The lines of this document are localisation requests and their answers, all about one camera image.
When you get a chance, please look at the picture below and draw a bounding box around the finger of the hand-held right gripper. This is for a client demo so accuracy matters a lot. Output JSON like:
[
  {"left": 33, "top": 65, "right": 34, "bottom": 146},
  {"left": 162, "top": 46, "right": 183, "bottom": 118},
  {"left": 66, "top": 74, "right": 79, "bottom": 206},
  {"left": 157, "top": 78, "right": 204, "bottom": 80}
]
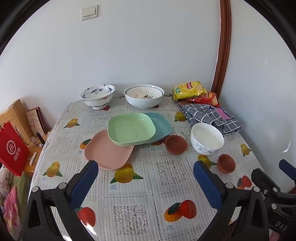
[
  {"left": 279, "top": 159, "right": 296, "bottom": 181},
  {"left": 251, "top": 168, "right": 281, "bottom": 200}
]

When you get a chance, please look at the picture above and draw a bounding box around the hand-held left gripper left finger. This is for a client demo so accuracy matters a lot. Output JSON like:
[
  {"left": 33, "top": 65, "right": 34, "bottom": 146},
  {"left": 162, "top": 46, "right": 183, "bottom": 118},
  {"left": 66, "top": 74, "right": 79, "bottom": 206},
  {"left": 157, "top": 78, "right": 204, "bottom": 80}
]
[{"left": 23, "top": 160, "right": 100, "bottom": 241}]

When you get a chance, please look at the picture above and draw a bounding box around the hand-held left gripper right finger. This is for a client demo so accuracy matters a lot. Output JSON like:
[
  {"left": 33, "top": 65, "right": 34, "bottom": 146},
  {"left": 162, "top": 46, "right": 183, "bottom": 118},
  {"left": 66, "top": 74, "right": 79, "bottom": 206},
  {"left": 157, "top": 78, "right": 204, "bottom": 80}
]
[{"left": 193, "top": 160, "right": 270, "bottom": 241}]

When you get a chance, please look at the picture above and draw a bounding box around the brown clay bowl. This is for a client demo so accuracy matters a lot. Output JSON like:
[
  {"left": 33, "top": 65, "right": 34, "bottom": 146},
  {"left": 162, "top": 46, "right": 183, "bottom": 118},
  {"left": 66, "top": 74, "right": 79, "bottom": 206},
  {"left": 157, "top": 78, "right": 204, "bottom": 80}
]
[
  {"left": 217, "top": 154, "right": 236, "bottom": 173},
  {"left": 165, "top": 135, "right": 188, "bottom": 155}
]

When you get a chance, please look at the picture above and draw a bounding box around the pink square plate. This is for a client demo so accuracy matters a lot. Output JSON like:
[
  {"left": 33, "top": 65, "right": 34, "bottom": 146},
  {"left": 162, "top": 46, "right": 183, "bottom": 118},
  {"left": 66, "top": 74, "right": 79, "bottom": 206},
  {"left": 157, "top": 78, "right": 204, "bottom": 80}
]
[{"left": 84, "top": 130, "right": 134, "bottom": 171}]

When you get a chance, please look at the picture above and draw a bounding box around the green square plate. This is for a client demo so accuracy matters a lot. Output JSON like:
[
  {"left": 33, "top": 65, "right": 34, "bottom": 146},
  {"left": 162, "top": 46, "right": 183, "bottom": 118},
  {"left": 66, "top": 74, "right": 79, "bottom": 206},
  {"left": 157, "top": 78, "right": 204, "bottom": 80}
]
[{"left": 107, "top": 112, "right": 156, "bottom": 147}]

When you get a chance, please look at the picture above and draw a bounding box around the teal square plate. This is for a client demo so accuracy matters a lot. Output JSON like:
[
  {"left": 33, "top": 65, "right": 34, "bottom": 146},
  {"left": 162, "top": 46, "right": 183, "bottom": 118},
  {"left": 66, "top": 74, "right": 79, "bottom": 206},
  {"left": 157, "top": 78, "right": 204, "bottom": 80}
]
[{"left": 144, "top": 112, "right": 172, "bottom": 144}]

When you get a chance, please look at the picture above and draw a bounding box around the white bowl with blue swirl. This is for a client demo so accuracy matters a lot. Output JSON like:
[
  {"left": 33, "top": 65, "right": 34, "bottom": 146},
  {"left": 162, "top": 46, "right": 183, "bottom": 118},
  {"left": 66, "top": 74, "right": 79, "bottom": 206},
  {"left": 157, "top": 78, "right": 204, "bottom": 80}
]
[{"left": 191, "top": 123, "right": 225, "bottom": 156}]

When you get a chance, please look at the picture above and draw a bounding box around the fruit print tablecloth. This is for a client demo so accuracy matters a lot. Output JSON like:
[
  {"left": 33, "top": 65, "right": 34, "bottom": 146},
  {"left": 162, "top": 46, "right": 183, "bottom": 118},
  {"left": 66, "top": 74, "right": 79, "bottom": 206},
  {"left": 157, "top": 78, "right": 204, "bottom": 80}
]
[{"left": 27, "top": 96, "right": 272, "bottom": 241}]

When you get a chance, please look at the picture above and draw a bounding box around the blue checked cloth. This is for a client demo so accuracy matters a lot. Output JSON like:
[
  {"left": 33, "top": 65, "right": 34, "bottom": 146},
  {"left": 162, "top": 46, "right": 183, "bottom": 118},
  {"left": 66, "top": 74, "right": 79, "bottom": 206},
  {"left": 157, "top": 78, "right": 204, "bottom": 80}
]
[{"left": 171, "top": 93, "right": 243, "bottom": 136}]

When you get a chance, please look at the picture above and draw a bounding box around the pink cloth under towel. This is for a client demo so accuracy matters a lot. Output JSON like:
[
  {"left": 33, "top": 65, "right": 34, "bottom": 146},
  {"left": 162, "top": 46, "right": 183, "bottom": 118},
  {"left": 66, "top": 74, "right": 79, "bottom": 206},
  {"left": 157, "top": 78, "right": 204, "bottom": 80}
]
[{"left": 217, "top": 108, "right": 232, "bottom": 120}]

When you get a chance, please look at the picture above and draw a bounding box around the pink plastic bag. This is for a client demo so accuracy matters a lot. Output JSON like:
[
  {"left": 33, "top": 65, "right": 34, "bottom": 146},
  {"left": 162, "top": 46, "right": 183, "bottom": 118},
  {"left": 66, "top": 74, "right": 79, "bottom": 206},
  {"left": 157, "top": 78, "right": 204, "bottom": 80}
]
[{"left": 3, "top": 185, "right": 20, "bottom": 240}]

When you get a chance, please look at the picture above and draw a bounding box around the white floral cloth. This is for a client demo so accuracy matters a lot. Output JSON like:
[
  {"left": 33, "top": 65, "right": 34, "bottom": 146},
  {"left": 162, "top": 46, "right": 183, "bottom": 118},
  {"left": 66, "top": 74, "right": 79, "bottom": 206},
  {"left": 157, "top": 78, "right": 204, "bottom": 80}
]
[{"left": 0, "top": 166, "right": 13, "bottom": 200}]

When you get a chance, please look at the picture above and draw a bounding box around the red paper bag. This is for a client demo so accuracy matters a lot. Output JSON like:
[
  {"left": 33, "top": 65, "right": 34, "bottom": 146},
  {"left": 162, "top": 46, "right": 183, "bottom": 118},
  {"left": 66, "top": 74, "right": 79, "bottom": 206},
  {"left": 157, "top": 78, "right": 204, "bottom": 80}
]
[{"left": 0, "top": 121, "right": 30, "bottom": 176}]

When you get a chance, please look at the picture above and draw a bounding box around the patterned brown book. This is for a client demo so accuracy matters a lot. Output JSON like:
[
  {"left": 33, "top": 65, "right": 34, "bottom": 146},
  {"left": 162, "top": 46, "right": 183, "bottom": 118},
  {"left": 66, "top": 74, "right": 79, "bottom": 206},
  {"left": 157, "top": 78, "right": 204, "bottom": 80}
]
[{"left": 25, "top": 107, "right": 47, "bottom": 137}]

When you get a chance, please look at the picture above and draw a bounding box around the red chip bag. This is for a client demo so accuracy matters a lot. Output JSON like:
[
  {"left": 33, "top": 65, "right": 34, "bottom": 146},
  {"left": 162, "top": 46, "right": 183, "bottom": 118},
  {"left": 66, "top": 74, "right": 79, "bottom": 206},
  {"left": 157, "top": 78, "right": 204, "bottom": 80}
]
[{"left": 185, "top": 91, "right": 220, "bottom": 107}]

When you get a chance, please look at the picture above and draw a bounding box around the blue floral footed bowl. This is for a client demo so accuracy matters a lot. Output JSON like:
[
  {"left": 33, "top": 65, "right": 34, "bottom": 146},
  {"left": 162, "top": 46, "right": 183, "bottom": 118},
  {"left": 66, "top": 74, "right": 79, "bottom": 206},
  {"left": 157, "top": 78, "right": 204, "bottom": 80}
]
[{"left": 80, "top": 84, "right": 115, "bottom": 110}]

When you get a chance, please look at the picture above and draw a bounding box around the wooden side furniture with books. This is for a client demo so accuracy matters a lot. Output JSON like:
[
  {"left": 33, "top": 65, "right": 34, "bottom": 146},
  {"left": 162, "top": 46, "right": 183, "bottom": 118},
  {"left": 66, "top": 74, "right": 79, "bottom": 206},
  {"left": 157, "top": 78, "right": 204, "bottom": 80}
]
[{"left": 0, "top": 99, "right": 50, "bottom": 179}]

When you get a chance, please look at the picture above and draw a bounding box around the yellow chip bag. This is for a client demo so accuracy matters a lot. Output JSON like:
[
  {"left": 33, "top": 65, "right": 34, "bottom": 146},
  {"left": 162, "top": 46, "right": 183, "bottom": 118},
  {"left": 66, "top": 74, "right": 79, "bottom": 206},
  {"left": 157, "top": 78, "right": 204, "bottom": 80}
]
[{"left": 172, "top": 81, "right": 208, "bottom": 101}]

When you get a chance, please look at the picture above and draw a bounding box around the large white bowl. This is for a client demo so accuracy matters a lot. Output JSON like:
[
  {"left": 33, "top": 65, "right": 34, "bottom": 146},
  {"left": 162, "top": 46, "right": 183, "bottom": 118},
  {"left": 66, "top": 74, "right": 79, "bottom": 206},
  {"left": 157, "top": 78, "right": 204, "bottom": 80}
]
[{"left": 124, "top": 84, "right": 165, "bottom": 109}]

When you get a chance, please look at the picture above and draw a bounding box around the white bowl with red print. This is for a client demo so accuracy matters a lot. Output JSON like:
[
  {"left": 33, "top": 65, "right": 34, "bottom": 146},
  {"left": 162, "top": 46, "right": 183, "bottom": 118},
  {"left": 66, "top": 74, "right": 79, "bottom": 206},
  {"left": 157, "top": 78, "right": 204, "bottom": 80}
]
[{"left": 126, "top": 86, "right": 163, "bottom": 100}]

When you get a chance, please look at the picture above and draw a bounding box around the brown wooden door frame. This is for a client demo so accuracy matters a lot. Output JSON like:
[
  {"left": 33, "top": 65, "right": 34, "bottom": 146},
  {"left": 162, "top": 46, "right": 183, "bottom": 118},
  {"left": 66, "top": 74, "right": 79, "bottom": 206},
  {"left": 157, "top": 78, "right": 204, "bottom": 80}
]
[{"left": 210, "top": 0, "right": 232, "bottom": 96}]

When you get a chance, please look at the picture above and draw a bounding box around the white light switch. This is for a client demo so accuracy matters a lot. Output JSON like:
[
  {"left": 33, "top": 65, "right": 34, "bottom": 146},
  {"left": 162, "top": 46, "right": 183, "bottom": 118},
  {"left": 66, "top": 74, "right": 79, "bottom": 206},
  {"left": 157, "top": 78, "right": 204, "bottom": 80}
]
[{"left": 81, "top": 5, "right": 98, "bottom": 21}]

